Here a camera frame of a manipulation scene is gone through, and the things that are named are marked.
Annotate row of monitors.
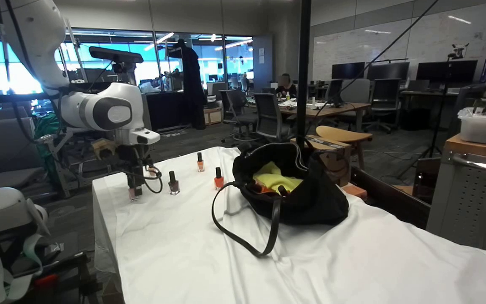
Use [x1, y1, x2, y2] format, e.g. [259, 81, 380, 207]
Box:
[331, 59, 479, 86]

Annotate camera on mount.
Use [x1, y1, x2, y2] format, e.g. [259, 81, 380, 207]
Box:
[89, 46, 145, 86]

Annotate camera on tripod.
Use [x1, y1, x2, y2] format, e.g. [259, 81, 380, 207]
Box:
[396, 42, 472, 179]

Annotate white tablecloth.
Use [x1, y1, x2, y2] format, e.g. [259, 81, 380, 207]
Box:
[92, 146, 486, 304]

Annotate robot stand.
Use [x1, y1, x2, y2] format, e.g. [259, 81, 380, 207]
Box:
[0, 230, 102, 304]

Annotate wooden stool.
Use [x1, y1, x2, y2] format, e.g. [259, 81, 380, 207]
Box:
[315, 125, 373, 170]

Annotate person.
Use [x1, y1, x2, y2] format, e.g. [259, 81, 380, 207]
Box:
[275, 73, 298, 99]

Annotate grey armchair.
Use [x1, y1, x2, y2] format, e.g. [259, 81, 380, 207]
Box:
[0, 107, 46, 191]

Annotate yellow cloth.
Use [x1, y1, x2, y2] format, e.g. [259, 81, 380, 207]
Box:
[252, 161, 304, 194]

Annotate grey perforated cabinet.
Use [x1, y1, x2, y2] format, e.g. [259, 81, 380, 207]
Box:
[426, 134, 486, 250]

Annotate black cable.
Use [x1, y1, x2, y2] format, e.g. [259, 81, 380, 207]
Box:
[310, 0, 440, 124]

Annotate black coat on rack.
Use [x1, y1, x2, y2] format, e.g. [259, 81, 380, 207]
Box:
[177, 38, 207, 130]

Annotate row of office chairs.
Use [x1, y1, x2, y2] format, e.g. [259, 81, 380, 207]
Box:
[219, 89, 295, 143]
[324, 78, 402, 135]

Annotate white plastic bin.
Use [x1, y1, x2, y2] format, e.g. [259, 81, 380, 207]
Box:
[457, 107, 486, 145]

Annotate dark brown nail polish bottle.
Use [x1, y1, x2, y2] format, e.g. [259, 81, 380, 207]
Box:
[168, 171, 181, 195]

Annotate black handbag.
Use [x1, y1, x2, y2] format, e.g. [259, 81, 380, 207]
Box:
[211, 142, 350, 258]

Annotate wooden table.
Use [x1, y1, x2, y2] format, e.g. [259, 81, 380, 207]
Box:
[278, 100, 373, 132]

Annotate orange block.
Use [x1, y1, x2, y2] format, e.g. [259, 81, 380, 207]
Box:
[341, 183, 368, 201]

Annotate black pole stand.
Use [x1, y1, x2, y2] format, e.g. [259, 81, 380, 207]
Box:
[295, 0, 313, 153]

